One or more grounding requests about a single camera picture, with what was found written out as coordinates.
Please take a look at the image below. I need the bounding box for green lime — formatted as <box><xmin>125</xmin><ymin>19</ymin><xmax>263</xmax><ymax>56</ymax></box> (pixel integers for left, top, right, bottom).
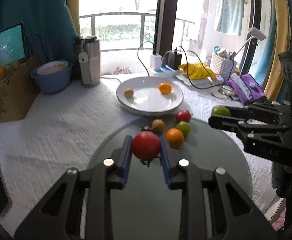
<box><xmin>211</xmin><ymin>105</ymin><xmax>231</xmax><ymax>116</ymax></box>
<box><xmin>175</xmin><ymin>121</ymin><xmax>190</xmax><ymax>137</ymax></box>

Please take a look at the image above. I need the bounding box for red tomato back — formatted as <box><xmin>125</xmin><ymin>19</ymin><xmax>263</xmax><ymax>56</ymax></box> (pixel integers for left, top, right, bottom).
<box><xmin>176</xmin><ymin>109</ymin><xmax>192</xmax><ymax>122</ymax></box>

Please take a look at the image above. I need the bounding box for red tomato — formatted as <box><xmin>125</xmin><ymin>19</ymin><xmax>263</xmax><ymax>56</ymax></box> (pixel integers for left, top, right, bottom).
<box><xmin>132</xmin><ymin>131</ymin><xmax>161</xmax><ymax>166</ymax></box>
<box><xmin>176</xmin><ymin>109</ymin><xmax>192</xmax><ymax>122</ymax></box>

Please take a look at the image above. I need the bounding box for orange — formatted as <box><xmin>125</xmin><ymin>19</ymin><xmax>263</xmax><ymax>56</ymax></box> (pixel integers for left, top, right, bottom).
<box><xmin>166</xmin><ymin>128</ymin><xmax>185</xmax><ymax>148</ymax></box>
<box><xmin>158</xmin><ymin>83</ymin><xmax>172</xmax><ymax>95</ymax></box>

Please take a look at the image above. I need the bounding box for dark cherry back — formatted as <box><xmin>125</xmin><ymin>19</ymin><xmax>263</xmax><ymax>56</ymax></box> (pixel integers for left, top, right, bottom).
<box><xmin>141</xmin><ymin>125</ymin><xmax>153</xmax><ymax>132</ymax></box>

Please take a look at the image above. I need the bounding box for red tomato front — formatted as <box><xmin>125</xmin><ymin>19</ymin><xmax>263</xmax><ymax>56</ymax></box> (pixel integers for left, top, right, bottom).
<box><xmin>132</xmin><ymin>131</ymin><xmax>161</xmax><ymax>166</ymax></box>

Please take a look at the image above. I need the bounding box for brown kiwi fruit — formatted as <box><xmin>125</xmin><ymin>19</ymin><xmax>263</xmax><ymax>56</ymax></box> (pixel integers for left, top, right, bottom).
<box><xmin>124</xmin><ymin>88</ymin><xmax>134</xmax><ymax>99</ymax></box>

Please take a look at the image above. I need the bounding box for purple pouch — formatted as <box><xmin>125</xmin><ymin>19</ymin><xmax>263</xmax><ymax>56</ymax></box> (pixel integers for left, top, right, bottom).
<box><xmin>227</xmin><ymin>73</ymin><xmax>266</xmax><ymax>106</ymax></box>

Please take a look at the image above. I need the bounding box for white woven basket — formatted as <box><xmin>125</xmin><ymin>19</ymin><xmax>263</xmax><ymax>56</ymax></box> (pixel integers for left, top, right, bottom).
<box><xmin>210</xmin><ymin>53</ymin><xmax>237</xmax><ymax>81</ymax></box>

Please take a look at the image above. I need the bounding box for yellow duck bag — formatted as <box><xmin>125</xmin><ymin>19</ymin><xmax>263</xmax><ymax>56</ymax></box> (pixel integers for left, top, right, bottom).
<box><xmin>178</xmin><ymin>63</ymin><xmax>216</xmax><ymax>80</ymax></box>

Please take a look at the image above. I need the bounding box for white desk lamp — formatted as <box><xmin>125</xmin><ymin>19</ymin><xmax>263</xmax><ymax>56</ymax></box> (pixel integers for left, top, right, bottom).
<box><xmin>231</xmin><ymin>27</ymin><xmax>266</xmax><ymax>59</ymax></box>

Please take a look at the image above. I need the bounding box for brown kiwi in pile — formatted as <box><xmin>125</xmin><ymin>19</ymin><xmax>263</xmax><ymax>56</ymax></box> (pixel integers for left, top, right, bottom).
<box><xmin>151</xmin><ymin>119</ymin><xmax>165</xmax><ymax>133</ymax></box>

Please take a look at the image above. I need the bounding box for round grey-green tray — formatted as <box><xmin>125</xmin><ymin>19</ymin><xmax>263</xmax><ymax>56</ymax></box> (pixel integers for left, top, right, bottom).
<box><xmin>87</xmin><ymin>116</ymin><xmax>253</xmax><ymax>240</ymax></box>

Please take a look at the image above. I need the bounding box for black charger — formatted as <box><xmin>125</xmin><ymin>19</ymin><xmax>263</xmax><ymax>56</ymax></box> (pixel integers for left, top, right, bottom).
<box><xmin>167</xmin><ymin>48</ymin><xmax>182</xmax><ymax>70</ymax></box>

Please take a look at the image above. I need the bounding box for white power strip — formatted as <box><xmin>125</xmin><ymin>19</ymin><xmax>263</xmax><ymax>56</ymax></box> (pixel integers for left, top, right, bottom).
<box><xmin>149</xmin><ymin>65</ymin><xmax>177</xmax><ymax>79</ymax></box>

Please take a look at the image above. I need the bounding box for white plate dark rim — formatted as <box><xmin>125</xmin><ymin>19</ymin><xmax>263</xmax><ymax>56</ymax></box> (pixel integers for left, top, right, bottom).
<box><xmin>116</xmin><ymin>76</ymin><xmax>183</xmax><ymax>116</ymax></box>

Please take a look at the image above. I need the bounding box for yellow curtain right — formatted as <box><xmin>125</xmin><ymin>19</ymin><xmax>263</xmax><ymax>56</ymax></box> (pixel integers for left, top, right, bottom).
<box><xmin>264</xmin><ymin>0</ymin><xmax>291</xmax><ymax>101</ymax></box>

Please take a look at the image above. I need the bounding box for white charger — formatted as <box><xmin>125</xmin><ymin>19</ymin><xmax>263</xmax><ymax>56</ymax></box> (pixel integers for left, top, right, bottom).
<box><xmin>150</xmin><ymin>54</ymin><xmax>162</xmax><ymax>71</ymax></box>

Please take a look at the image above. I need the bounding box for hanging light blue towel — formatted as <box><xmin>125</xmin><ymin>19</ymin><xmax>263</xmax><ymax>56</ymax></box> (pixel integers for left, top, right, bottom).
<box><xmin>216</xmin><ymin>0</ymin><xmax>245</xmax><ymax>36</ymax></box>

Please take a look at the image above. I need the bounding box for cardboard box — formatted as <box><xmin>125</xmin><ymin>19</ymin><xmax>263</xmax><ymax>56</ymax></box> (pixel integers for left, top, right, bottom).
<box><xmin>0</xmin><ymin>54</ymin><xmax>42</xmax><ymax>122</ymax></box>

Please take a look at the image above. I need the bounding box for blue bowl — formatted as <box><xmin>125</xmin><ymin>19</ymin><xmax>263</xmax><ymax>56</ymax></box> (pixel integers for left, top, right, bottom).
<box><xmin>30</xmin><ymin>61</ymin><xmax>73</xmax><ymax>94</ymax></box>

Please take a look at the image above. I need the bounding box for balcony railing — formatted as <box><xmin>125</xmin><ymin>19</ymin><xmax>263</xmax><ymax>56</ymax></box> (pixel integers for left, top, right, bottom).
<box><xmin>80</xmin><ymin>11</ymin><xmax>156</xmax><ymax>51</ymax></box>

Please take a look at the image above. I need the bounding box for steel thermos mug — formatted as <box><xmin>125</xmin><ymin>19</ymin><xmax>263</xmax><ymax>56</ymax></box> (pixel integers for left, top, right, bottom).
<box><xmin>74</xmin><ymin>36</ymin><xmax>101</xmax><ymax>87</ymax></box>

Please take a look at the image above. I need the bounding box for tablet screen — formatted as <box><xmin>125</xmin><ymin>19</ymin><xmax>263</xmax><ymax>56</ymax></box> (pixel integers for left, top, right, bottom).
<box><xmin>0</xmin><ymin>23</ymin><xmax>28</xmax><ymax>64</ymax></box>

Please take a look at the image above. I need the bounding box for teal curtain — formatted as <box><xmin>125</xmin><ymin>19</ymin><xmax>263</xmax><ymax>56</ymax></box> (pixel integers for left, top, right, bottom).
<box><xmin>0</xmin><ymin>0</ymin><xmax>77</xmax><ymax>61</ymax></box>

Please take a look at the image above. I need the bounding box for black cable from white charger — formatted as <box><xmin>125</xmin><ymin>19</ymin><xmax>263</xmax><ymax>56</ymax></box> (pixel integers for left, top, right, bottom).
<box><xmin>136</xmin><ymin>41</ymin><xmax>157</xmax><ymax>78</ymax></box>

